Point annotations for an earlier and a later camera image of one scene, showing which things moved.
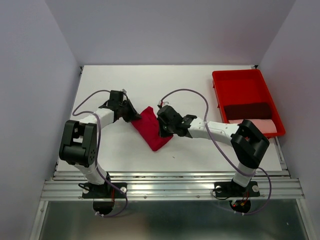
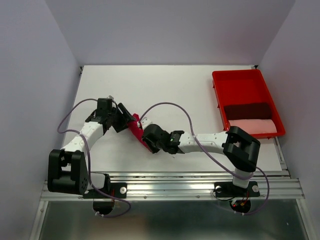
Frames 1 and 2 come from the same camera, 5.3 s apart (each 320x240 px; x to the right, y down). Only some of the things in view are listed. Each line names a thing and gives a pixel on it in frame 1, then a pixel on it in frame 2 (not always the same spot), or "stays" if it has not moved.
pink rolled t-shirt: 266,126 stays
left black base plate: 106,190 stays
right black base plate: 231,189 stays
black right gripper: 162,133 to 154,150
